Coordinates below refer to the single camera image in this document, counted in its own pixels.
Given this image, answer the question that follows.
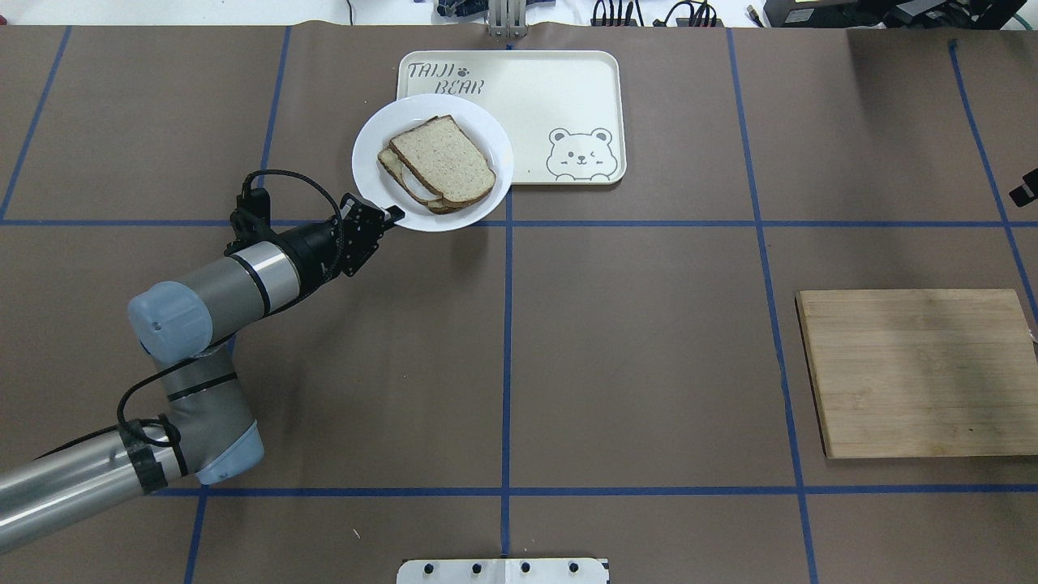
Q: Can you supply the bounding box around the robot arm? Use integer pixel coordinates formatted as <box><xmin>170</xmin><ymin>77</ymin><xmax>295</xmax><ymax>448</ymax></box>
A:
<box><xmin>1</xmin><ymin>187</ymin><xmax>405</xmax><ymax>553</ymax></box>

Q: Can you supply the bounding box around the white round plate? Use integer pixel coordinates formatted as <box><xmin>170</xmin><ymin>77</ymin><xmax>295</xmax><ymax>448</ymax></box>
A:
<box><xmin>351</xmin><ymin>95</ymin><xmax>516</xmax><ymax>233</ymax></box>

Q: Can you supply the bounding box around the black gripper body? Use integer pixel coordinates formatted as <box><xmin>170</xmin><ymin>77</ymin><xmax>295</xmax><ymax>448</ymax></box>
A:
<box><xmin>230</xmin><ymin>188</ymin><xmax>386</xmax><ymax>285</ymax></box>

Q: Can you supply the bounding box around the bread slice under egg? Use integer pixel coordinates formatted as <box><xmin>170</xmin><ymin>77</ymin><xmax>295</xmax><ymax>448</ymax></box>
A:
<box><xmin>378</xmin><ymin>148</ymin><xmax>464</xmax><ymax>214</ymax></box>

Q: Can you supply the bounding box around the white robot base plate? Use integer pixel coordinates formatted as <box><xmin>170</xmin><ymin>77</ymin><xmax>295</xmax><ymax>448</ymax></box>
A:
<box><xmin>397</xmin><ymin>557</ymin><xmax>611</xmax><ymax>583</ymax></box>

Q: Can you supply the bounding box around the cream bear serving tray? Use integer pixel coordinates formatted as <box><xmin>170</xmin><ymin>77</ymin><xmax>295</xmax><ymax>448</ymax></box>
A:
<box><xmin>397</xmin><ymin>49</ymin><xmax>627</xmax><ymax>186</ymax></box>

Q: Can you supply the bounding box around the wooden cutting board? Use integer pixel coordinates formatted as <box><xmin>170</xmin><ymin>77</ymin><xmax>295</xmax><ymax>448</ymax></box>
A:
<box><xmin>795</xmin><ymin>289</ymin><xmax>1037</xmax><ymax>458</ymax></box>

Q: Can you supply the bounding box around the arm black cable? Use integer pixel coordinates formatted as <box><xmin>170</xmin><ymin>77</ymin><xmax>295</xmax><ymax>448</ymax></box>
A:
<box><xmin>117</xmin><ymin>169</ymin><xmax>345</xmax><ymax>471</ymax></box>

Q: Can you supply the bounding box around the bread slice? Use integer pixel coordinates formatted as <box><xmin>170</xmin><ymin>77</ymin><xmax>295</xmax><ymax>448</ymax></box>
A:
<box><xmin>386</xmin><ymin>115</ymin><xmax>497</xmax><ymax>208</ymax></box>
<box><xmin>378</xmin><ymin>148</ymin><xmax>464</xmax><ymax>214</ymax></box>

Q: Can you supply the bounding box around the aluminium frame post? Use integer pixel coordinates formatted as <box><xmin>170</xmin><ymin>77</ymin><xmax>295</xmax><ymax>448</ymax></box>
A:
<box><xmin>486</xmin><ymin>0</ymin><xmax>529</xmax><ymax>38</ymax></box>

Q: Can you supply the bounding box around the fried egg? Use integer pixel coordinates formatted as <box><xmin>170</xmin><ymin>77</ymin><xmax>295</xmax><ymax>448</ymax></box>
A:
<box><xmin>401</xmin><ymin>166</ymin><xmax>442</xmax><ymax>204</ymax></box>

